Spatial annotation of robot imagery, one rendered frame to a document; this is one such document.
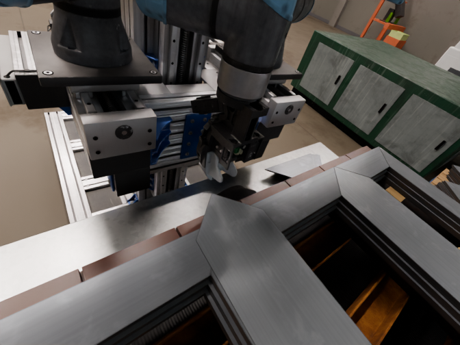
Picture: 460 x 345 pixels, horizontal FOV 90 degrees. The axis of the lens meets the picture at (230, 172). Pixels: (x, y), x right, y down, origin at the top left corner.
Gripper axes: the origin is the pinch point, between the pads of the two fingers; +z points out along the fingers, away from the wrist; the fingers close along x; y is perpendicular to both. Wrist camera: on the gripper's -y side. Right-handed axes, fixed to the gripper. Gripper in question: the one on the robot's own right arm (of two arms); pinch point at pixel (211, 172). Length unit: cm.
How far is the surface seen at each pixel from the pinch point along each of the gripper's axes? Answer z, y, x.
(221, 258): 6.1, 15.1, -6.9
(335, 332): 6.8, 36.1, 2.4
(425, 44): 43, -211, 1047
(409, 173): 8, 27, 72
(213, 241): 6.0, 11.5, -6.2
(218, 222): 6.0, 8.5, -2.7
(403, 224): 7, 35, 43
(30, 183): 90, -107, -40
